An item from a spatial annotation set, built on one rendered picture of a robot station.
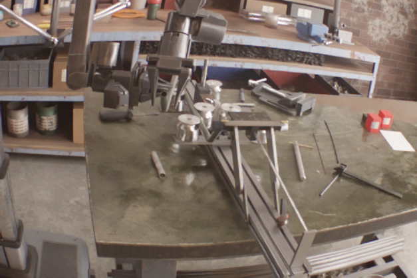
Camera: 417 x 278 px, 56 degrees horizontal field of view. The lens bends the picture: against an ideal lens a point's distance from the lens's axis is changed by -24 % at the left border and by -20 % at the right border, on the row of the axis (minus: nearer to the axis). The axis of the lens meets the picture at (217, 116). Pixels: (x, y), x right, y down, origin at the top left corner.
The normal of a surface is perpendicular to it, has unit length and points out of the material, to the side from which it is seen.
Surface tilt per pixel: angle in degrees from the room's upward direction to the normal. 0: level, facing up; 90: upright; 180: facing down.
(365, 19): 90
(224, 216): 0
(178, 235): 0
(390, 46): 90
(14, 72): 90
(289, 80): 90
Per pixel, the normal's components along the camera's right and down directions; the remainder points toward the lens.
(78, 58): 0.11, 0.12
